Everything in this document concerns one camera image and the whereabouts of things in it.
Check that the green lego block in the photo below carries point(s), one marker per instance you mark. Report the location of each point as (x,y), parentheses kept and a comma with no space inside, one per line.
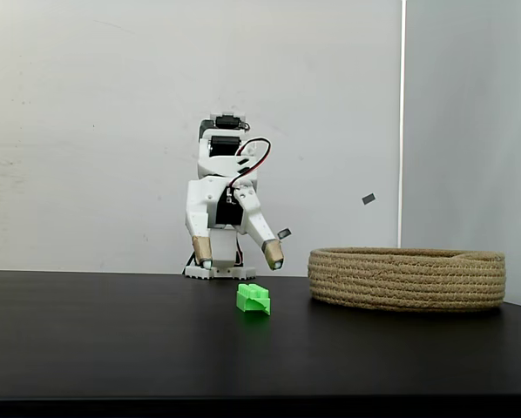
(248,300)

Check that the black tape piece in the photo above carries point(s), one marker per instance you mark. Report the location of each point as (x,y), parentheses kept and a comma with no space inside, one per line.
(284,233)
(369,198)

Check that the white vertical wall trim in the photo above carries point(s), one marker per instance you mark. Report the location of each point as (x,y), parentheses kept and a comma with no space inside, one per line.
(402,130)

